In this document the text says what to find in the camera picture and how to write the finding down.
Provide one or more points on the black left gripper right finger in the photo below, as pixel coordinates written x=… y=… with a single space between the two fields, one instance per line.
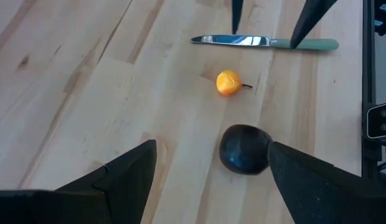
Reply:
x=320 y=193

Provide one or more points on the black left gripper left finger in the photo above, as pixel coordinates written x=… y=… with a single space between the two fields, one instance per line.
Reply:
x=118 y=193

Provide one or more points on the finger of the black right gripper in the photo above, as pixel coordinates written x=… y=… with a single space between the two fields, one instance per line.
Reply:
x=236 y=12
x=311 y=18

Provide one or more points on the dark purple plum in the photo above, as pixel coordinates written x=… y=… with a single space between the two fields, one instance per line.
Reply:
x=242 y=149

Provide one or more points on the black and blue equipment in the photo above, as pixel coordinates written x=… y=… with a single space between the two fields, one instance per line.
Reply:
x=384 y=18

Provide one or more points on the black table edge rail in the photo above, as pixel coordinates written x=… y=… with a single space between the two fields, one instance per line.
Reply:
x=368 y=62

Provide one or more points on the black table-level camera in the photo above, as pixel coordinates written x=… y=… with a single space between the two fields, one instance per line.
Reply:
x=379 y=121

